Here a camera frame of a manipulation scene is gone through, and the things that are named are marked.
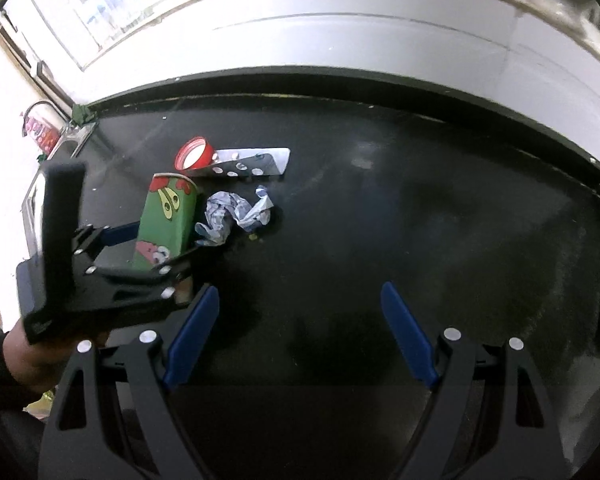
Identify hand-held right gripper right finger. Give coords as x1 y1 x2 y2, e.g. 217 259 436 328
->
380 281 571 480

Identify metal faucet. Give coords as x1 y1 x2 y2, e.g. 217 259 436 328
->
22 101 74 136

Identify red printed bottle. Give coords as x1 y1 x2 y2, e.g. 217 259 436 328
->
24 115 61 154

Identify red bottle cap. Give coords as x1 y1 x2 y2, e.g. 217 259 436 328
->
174 137 216 174

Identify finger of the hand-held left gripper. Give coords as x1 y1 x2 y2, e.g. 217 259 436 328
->
82 250 197 312
72 220 142 262

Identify crumpled white tissue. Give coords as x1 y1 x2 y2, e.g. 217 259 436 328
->
195 185 275 247

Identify green cartoon paper cup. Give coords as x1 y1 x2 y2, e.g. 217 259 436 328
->
131 171 201 272

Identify stainless steel sink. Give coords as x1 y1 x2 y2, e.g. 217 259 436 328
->
22 120 96 261

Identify person's left hand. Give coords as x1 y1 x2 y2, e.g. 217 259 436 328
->
5 321 87 394

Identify silver blister pill pack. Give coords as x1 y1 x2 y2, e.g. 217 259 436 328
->
187 147 292 179

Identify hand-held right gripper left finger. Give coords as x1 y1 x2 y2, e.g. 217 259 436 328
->
39 284 220 480

